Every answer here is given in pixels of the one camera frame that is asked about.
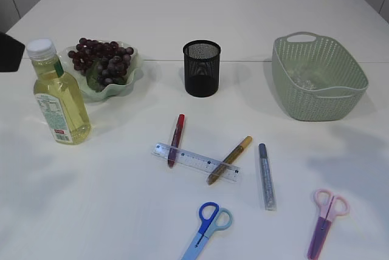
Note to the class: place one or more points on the gold marker pen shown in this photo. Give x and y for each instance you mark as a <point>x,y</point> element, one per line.
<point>221,168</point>

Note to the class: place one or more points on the clear plastic sheet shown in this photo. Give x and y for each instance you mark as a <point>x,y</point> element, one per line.
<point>306,78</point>

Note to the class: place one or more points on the pink scissors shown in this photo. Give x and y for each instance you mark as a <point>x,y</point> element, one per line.
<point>330,206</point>

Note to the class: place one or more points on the blue scissors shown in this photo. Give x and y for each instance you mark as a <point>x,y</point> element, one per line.
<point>206,230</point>

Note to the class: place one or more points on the green plastic woven basket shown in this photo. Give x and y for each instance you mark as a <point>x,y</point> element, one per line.
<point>345,81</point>

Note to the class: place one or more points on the clear plastic ruler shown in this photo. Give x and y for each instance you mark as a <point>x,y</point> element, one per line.
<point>196,161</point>

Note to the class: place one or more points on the pale green wavy plate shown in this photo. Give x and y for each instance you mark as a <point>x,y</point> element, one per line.
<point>108,91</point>

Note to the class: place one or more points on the black mesh pen cup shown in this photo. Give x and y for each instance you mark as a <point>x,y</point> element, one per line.
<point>201,67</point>

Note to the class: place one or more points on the red glitter pen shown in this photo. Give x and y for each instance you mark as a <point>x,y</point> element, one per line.
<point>175,141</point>

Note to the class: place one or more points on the yellow tea bottle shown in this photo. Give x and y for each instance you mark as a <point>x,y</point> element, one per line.
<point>58,95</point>

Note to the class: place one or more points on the red grape bunch with leaf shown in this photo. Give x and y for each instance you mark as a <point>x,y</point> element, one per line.
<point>102,63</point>

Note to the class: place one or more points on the silver glitter pen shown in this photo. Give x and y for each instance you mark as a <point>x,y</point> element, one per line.
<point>266,178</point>

